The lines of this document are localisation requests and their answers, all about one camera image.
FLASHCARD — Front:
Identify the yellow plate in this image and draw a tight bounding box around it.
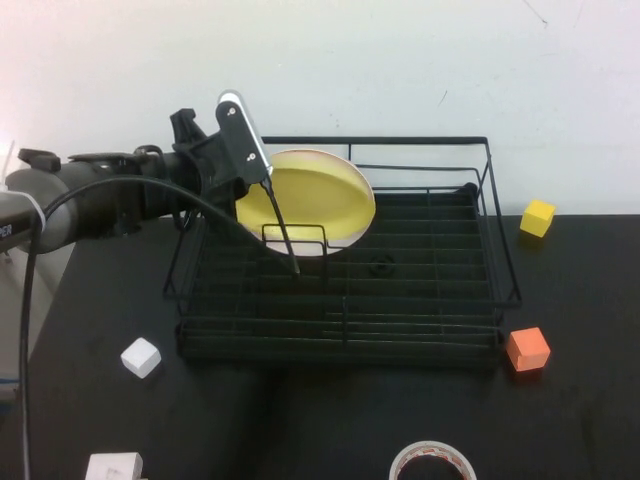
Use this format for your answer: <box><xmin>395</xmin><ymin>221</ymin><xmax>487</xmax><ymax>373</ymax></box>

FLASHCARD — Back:
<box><xmin>234</xmin><ymin>152</ymin><xmax>375</xmax><ymax>241</ymax></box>

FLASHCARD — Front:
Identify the pink plate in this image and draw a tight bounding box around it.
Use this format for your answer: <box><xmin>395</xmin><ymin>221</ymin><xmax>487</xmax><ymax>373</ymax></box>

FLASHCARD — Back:
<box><xmin>259</xmin><ymin>148</ymin><xmax>377</xmax><ymax>259</ymax></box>

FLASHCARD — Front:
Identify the orange cube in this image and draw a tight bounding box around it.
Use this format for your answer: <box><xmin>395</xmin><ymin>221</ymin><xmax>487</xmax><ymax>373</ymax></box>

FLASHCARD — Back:
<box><xmin>504</xmin><ymin>327</ymin><xmax>552</xmax><ymax>374</ymax></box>

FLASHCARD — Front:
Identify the black wire dish rack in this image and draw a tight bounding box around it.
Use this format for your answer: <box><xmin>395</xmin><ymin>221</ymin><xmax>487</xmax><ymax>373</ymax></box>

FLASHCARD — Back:
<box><xmin>162</xmin><ymin>135</ymin><xmax>524</xmax><ymax>370</ymax></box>

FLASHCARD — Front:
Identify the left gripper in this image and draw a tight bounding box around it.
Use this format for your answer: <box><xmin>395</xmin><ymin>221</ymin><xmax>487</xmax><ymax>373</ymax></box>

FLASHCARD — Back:
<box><xmin>169</xmin><ymin>107</ymin><xmax>301</xmax><ymax>277</ymax></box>

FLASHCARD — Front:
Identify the white rectangular block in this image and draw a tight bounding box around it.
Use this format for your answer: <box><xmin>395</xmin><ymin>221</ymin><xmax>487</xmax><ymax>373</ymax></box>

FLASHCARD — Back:
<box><xmin>84</xmin><ymin>452</ymin><xmax>144</xmax><ymax>480</ymax></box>

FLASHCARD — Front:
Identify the white tape roll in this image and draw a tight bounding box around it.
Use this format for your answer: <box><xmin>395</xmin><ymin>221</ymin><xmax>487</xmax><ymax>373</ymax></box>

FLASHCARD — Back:
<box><xmin>388</xmin><ymin>440</ymin><xmax>477</xmax><ymax>480</ymax></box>

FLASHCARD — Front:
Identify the white cube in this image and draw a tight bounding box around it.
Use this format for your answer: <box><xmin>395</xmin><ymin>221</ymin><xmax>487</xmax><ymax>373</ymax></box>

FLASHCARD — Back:
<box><xmin>120</xmin><ymin>337</ymin><xmax>162</xmax><ymax>380</ymax></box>

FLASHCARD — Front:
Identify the yellow cube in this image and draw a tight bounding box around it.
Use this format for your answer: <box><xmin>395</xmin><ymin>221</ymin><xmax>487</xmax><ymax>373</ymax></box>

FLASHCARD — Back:
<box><xmin>519</xmin><ymin>199</ymin><xmax>557</xmax><ymax>237</ymax></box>

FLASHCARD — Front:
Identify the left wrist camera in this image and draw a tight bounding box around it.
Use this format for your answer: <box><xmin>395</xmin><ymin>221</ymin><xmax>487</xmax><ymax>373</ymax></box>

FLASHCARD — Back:
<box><xmin>215</xmin><ymin>89</ymin><xmax>275</xmax><ymax>185</ymax></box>

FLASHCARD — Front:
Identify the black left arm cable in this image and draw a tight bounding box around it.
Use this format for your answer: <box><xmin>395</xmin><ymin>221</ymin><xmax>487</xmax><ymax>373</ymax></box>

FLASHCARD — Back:
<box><xmin>19</xmin><ymin>175</ymin><xmax>281</xmax><ymax>480</ymax></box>

